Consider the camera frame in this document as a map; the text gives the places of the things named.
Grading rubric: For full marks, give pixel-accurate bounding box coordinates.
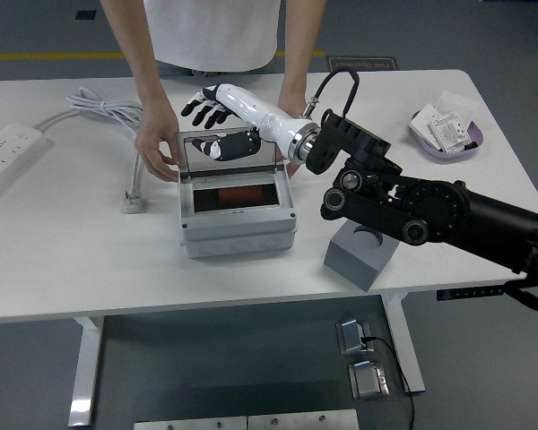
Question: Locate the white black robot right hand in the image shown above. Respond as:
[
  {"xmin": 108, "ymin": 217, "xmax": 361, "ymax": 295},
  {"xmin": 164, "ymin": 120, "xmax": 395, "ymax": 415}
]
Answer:
[{"xmin": 180, "ymin": 82, "xmax": 319, "ymax": 165}]

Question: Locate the grey cube holder round hole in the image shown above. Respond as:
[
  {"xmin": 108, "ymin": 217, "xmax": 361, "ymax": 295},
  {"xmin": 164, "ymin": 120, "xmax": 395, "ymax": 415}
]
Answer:
[{"xmin": 323, "ymin": 221, "xmax": 398, "ymax": 293}]

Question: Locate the grey metal floor plate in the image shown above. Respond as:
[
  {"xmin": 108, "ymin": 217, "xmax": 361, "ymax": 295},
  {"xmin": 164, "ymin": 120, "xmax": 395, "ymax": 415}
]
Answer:
[
  {"xmin": 133, "ymin": 416, "xmax": 248, "ymax": 430},
  {"xmin": 247, "ymin": 408, "xmax": 360, "ymax": 430}
]

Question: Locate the purple shallow tray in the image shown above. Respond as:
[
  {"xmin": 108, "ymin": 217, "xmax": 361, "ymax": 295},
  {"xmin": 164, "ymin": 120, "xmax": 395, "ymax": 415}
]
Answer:
[{"xmin": 406, "ymin": 109, "xmax": 486, "ymax": 163}]

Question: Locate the smoky transparent hinged box lid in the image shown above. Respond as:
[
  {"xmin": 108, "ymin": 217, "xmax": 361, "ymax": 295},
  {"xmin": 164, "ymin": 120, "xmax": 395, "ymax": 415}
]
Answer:
[{"xmin": 173, "ymin": 127, "xmax": 284, "ymax": 178}]

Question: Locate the white power strip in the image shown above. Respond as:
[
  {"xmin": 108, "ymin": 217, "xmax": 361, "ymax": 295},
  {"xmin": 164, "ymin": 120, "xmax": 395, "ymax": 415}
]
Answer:
[{"xmin": 0, "ymin": 124, "xmax": 50, "ymax": 210}]

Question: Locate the plain white square plate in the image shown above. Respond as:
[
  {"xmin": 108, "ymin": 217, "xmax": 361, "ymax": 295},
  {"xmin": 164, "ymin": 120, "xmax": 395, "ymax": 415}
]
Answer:
[{"xmin": 433, "ymin": 91, "xmax": 481, "ymax": 126}]

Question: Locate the person's right hand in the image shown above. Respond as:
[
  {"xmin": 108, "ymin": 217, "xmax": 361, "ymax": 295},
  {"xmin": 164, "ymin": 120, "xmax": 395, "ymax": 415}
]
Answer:
[{"xmin": 134, "ymin": 100, "xmax": 183, "ymax": 183}]

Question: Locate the orange cylindrical battery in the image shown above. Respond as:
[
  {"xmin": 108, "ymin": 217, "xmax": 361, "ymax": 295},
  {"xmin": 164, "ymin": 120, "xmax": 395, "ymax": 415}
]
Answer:
[{"xmin": 217, "ymin": 186, "xmax": 265, "ymax": 209}]

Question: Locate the white table leg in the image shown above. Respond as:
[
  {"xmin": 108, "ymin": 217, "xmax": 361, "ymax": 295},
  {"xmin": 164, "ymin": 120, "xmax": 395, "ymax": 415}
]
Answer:
[
  {"xmin": 382, "ymin": 293, "xmax": 427, "ymax": 395},
  {"xmin": 66, "ymin": 315, "xmax": 107, "ymax": 427}
]

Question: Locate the white socket panel with print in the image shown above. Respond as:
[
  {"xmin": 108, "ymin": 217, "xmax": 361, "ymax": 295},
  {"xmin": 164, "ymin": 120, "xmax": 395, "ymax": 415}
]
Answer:
[{"xmin": 428, "ymin": 112, "xmax": 474, "ymax": 154}]

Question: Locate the black table control panel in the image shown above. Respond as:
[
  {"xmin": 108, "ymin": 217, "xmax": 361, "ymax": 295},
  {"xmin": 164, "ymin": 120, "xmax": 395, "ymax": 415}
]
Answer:
[{"xmin": 436, "ymin": 285, "xmax": 507, "ymax": 302}]

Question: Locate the dark floor sign with lettering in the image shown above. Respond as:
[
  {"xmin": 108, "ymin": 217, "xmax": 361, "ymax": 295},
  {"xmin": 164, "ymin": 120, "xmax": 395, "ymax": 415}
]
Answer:
[{"xmin": 325, "ymin": 56, "xmax": 400, "ymax": 73}]

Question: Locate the white plate with grey edge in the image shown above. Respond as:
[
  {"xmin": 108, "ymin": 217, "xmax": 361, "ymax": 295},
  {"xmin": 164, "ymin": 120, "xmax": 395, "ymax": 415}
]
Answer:
[{"xmin": 408, "ymin": 104, "xmax": 443, "ymax": 151}]

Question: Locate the grey box cover frame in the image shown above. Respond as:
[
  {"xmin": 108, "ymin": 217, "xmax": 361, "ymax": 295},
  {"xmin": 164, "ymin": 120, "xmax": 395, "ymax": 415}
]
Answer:
[{"xmin": 178, "ymin": 168, "xmax": 299, "ymax": 243}]

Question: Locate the silver floor socket box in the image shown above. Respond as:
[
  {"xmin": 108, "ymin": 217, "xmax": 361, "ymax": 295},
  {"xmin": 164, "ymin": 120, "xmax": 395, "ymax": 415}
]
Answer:
[
  {"xmin": 335, "ymin": 317, "xmax": 373, "ymax": 357},
  {"xmin": 348, "ymin": 360, "xmax": 391, "ymax": 400}
]

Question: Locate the black floor cable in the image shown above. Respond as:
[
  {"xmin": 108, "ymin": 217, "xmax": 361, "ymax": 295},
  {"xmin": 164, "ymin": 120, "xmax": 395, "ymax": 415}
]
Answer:
[{"xmin": 360, "ymin": 335, "xmax": 416, "ymax": 430}]

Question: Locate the white power cord with plug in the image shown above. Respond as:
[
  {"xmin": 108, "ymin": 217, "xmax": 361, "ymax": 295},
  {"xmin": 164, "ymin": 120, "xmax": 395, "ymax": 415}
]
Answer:
[{"xmin": 35, "ymin": 87, "xmax": 148, "ymax": 215}]

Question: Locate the person's left hand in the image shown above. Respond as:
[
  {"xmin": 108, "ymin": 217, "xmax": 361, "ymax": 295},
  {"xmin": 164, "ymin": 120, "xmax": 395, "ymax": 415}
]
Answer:
[{"xmin": 277, "ymin": 91, "xmax": 309, "ymax": 178}]

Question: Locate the person's torso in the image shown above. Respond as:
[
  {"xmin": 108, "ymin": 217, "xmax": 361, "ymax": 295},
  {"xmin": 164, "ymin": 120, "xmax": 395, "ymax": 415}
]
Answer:
[{"xmin": 142, "ymin": 0, "xmax": 283, "ymax": 77}]

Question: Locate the grey electrical box base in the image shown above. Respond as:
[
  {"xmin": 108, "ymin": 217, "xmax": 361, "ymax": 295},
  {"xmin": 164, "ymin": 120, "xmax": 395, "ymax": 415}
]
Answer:
[{"xmin": 181, "ymin": 221, "xmax": 299, "ymax": 260}]

